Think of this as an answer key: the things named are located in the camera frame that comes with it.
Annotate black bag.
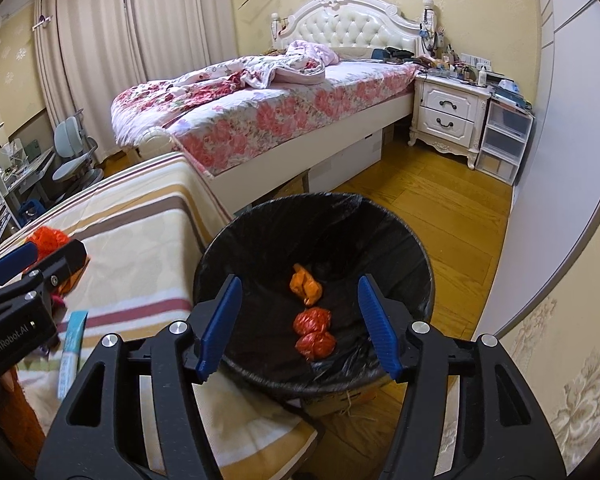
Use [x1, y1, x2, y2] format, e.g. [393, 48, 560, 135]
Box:
[372, 46, 416, 61]

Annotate grey desk chair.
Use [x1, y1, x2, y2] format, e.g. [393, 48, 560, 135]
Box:
[50, 116, 105, 196]

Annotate white bed with tufted headboard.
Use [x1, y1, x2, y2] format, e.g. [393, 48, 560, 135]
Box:
[111, 0, 437, 213]

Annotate white nightstand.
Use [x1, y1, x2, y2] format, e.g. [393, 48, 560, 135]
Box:
[407, 74, 493, 170]

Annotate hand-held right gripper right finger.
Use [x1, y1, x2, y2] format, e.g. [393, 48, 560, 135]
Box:
[357, 274, 567, 480]

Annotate light blue carton box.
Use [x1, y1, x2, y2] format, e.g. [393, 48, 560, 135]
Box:
[57, 310, 89, 401]

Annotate orange foam net bundle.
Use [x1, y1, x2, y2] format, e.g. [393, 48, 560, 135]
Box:
[27, 226, 87, 297]

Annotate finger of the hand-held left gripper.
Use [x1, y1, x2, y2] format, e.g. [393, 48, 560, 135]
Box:
[10, 239, 89, 311]
[0, 241, 40, 295]

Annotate white study desk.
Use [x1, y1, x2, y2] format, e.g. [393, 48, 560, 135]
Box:
[0, 140, 56, 211]

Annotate clear plastic drawer unit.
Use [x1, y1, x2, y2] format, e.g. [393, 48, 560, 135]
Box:
[477, 95, 535, 186]

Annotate floral quilt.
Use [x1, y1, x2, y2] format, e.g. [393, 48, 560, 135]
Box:
[111, 57, 281, 146]

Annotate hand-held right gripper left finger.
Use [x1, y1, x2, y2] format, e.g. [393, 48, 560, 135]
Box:
[35, 274, 243, 480]

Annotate beige curtain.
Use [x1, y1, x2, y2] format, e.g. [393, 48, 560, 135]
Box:
[32, 0, 146, 161]
[125, 0, 241, 86]

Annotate floral bed sheet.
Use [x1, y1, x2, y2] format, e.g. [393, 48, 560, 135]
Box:
[167, 60, 418, 173]

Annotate black lined trash bin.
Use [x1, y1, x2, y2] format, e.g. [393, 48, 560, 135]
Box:
[192, 191, 436, 401]

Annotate assorted small household items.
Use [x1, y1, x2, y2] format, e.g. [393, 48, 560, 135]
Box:
[420, 35, 531, 106]

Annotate crumpled orange paper ball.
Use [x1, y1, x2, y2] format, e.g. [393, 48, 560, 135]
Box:
[289, 263, 324, 307]

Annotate white storage box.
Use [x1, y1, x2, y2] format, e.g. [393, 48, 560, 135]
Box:
[307, 127, 385, 193]

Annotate pink quilted garment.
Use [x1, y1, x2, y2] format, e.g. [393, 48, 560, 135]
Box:
[240, 39, 341, 90]

